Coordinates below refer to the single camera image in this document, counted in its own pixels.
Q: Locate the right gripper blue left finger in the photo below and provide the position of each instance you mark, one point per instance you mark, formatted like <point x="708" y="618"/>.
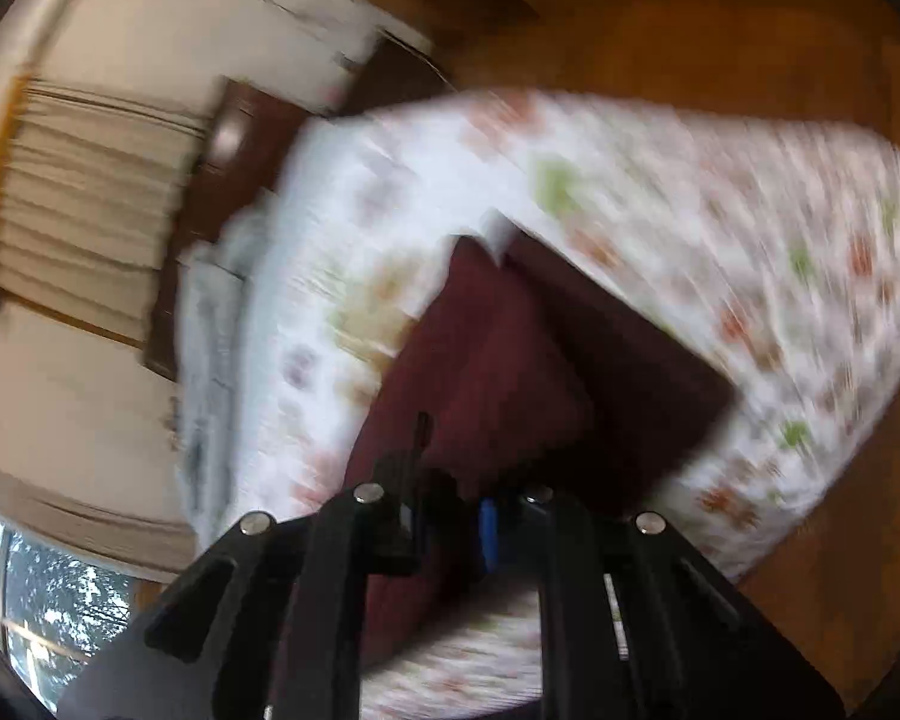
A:
<point x="268" y="622"/>

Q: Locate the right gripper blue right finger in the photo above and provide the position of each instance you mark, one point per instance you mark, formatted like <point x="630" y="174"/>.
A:
<point x="636" y="623"/>

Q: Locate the maroon pants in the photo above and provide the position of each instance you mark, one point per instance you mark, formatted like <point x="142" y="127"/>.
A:
<point x="523" y="363"/>

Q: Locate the window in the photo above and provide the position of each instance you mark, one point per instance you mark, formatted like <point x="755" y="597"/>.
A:
<point x="57" y="611"/>

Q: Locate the grey-blue comforter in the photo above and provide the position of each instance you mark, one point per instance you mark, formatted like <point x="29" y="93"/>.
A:
<point x="213" y="279"/>

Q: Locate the beige curtain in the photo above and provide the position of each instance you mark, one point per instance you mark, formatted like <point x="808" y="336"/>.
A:
<point x="89" y="185"/>

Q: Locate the dark wooden headboard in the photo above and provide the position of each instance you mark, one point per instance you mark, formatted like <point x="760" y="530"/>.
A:
<point x="249" y="134"/>

